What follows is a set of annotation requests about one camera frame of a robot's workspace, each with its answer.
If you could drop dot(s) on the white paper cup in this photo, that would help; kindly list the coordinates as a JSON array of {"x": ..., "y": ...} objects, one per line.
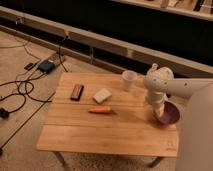
[{"x": 128, "y": 78}]

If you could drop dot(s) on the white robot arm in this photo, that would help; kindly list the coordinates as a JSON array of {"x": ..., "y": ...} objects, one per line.
[{"x": 195, "y": 148}]

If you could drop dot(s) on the purple ceramic bowl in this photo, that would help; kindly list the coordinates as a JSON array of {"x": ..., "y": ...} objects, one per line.
[{"x": 171, "y": 114}]

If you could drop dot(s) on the black rectangular remote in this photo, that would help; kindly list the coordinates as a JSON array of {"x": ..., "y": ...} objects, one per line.
[{"x": 77, "y": 92}]

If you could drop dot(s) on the blue black power box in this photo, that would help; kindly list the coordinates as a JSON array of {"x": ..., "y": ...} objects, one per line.
[{"x": 46, "y": 66}]

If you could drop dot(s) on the white sponge block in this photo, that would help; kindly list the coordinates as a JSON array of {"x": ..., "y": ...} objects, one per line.
[{"x": 102, "y": 95}]

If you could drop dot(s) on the black plug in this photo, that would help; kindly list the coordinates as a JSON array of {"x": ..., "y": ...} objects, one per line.
[{"x": 4, "y": 113}]

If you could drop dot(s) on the small black adapter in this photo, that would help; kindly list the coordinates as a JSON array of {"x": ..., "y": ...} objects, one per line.
[{"x": 29, "y": 66}]

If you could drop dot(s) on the long metal rail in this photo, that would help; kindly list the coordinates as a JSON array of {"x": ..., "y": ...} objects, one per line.
[{"x": 146, "y": 55}]

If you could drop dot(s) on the orange carrot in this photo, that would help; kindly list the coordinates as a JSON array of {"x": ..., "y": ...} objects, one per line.
[{"x": 100, "y": 110}]

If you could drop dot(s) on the wooden table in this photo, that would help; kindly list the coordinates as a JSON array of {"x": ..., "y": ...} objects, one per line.
[{"x": 129, "y": 129}]

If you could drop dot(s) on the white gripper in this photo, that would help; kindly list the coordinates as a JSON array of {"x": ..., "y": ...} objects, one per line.
[{"x": 159, "y": 109}]

